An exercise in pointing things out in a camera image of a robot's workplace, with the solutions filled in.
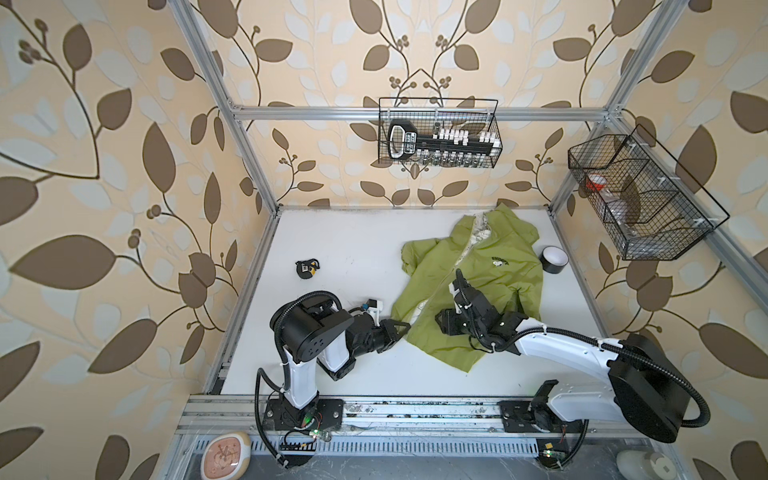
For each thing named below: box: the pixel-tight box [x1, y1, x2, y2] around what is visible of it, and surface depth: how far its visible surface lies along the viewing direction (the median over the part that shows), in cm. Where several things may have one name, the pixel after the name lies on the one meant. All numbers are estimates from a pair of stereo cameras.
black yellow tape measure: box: [295, 258, 320, 279], surface depth 103 cm
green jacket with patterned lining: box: [392, 203, 543, 373], surface depth 100 cm
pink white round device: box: [200, 432, 252, 480], surface depth 68 cm
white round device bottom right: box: [617, 450, 677, 480], surface depth 63 cm
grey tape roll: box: [539, 245, 569, 274], surface depth 106 cm
